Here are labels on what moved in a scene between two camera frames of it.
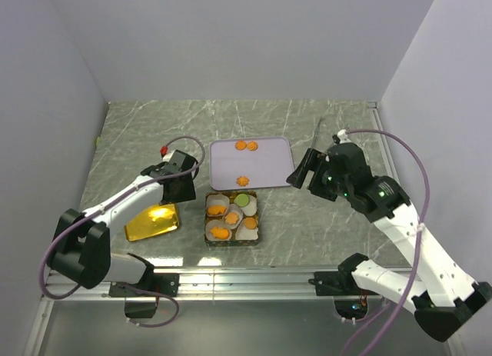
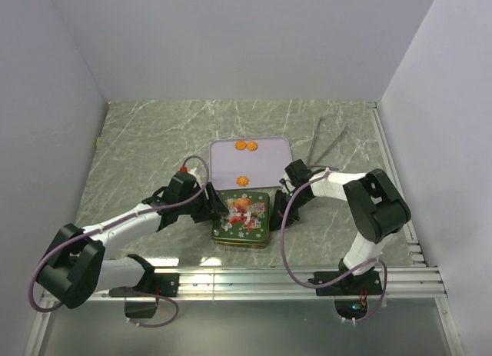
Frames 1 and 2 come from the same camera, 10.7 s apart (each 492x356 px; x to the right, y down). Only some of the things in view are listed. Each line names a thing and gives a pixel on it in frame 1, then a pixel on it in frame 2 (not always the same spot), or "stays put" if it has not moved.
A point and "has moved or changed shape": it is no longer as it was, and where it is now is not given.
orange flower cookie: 243,181 stays put
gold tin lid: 154,221 has moved or changed shape
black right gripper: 316,161 → 278,210
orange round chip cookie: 241,144 stays put
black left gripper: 186,194 → 211,207
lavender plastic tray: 250,162 stays put
